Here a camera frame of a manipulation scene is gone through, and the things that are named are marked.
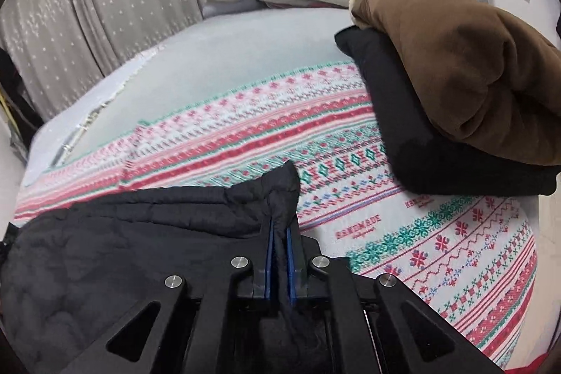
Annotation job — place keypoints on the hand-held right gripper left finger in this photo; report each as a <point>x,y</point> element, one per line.
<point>269,253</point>

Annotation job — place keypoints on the black puffer jacket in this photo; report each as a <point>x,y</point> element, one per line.
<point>109,247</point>

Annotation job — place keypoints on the black folded garment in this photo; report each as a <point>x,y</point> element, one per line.
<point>416,128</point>

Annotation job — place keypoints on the brown jacket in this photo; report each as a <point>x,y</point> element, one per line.
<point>473,58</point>

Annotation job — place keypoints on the patterned knit blanket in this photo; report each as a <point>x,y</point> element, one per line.
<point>394,234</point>

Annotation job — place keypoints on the grey bed sheet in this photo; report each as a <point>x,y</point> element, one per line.
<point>241,58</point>

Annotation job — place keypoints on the red cloth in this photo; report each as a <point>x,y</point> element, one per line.
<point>530,369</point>

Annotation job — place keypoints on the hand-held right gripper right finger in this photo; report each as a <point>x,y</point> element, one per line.
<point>292,258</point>

